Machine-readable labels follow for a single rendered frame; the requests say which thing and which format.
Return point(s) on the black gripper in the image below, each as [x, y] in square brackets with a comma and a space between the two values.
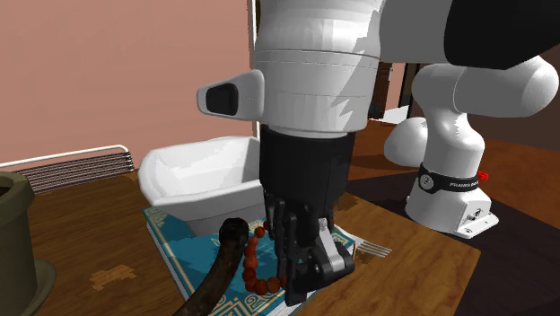
[306, 170]

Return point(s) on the brown wooden table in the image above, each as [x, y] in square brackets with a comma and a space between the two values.
[109, 227]

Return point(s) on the dark robot stand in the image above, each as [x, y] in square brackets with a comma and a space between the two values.
[516, 271]

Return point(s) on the white framed slatted rack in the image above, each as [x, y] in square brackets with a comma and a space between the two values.
[74, 173]

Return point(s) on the white angular bowl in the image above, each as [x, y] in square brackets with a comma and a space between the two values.
[197, 184]

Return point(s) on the blue patterned book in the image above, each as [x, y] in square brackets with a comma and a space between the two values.
[188, 249]

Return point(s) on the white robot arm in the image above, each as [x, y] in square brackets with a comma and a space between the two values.
[315, 65]

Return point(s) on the silver fork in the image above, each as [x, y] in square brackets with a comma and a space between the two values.
[372, 248]

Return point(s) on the olive green vase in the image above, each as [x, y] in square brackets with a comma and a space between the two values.
[15, 245]

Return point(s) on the dark brown curved stick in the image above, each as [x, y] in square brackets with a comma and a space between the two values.
[223, 267]

